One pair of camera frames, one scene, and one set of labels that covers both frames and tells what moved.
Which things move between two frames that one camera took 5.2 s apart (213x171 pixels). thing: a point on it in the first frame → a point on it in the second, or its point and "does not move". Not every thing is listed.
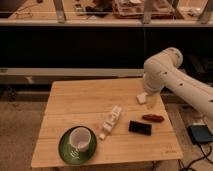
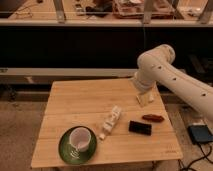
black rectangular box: (140, 127) does not move
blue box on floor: (200, 133) does not move
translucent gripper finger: (151, 101) → (143, 99)
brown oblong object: (153, 117) does not move
